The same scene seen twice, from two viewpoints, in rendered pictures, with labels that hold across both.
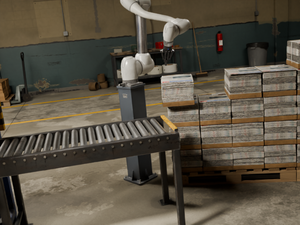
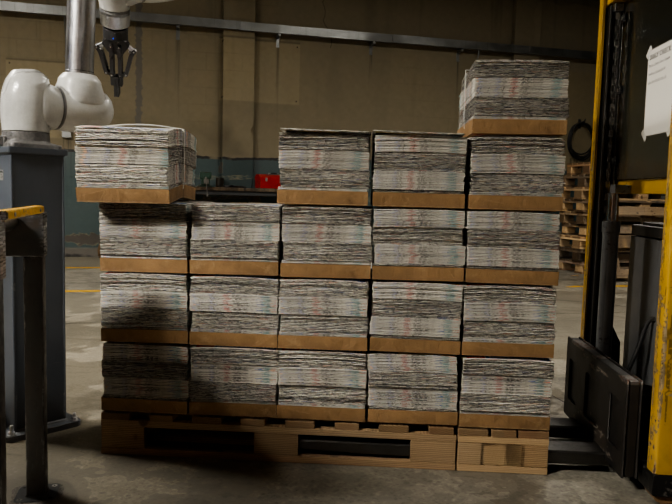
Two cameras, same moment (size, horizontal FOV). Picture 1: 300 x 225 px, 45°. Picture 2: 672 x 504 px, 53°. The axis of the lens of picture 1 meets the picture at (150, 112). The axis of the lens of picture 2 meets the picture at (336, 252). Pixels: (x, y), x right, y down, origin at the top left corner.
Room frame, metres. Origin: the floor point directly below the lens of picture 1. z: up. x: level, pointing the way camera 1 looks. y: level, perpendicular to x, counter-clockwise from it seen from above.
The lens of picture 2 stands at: (1.05, -0.78, 0.88)
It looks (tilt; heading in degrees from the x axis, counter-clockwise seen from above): 5 degrees down; 356
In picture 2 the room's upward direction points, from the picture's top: 2 degrees clockwise
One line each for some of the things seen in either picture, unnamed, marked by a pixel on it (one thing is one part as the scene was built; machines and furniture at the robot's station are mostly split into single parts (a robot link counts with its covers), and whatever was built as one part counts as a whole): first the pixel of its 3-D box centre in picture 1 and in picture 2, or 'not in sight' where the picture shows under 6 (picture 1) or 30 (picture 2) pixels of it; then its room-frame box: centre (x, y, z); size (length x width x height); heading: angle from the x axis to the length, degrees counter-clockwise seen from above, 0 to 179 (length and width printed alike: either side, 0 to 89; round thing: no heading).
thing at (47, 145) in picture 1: (47, 144); not in sight; (2.54, 0.77, 0.77); 0.47 x 0.05 x 0.05; 10
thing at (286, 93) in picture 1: (274, 89); (413, 199); (3.31, -1.19, 0.86); 0.38 x 0.29 x 0.04; 174
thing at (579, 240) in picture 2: not in sight; (623, 218); (8.89, -4.72, 0.65); 1.33 x 0.94 x 1.30; 104
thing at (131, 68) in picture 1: (129, 67); (28, 101); (3.52, 0.16, 1.17); 0.18 x 0.16 x 0.22; 136
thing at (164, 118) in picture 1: (168, 122); (22, 212); (2.69, -0.14, 0.81); 0.43 x 0.03 x 0.02; 10
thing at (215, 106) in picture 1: (230, 136); (285, 324); (3.36, -0.76, 0.42); 1.17 x 0.39 x 0.83; 83
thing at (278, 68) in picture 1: (273, 68); (414, 137); (3.30, -1.18, 1.06); 0.37 x 0.28 x 0.01; 174
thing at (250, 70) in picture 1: (242, 70); (328, 135); (3.33, -0.89, 1.06); 0.37 x 0.29 x 0.01; 174
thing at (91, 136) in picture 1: (92, 137); not in sight; (2.60, 0.45, 0.77); 0.47 x 0.05 x 0.05; 10
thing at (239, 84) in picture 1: (241, 82); (326, 171); (3.35, -0.89, 0.95); 0.38 x 0.29 x 0.23; 174
